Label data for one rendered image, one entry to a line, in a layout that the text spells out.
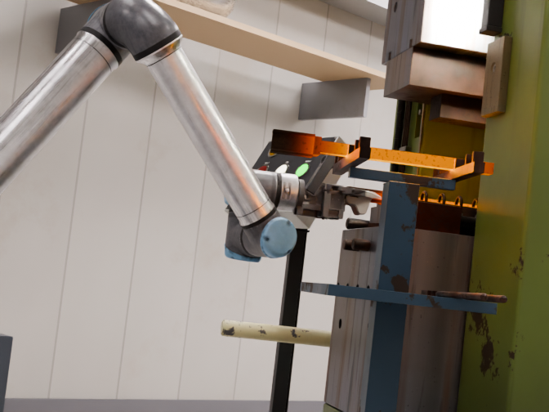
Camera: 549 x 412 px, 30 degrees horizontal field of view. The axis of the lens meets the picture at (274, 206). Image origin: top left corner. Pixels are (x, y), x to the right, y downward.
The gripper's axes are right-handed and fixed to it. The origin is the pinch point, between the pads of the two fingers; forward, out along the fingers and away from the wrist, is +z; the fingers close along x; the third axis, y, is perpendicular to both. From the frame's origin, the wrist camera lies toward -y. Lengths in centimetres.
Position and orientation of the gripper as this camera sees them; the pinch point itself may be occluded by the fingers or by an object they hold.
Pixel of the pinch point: (375, 194)
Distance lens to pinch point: 253.9
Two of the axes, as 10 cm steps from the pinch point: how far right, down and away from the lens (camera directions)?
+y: -1.1, 9.9, -0.7
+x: 2.1, -0.5, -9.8
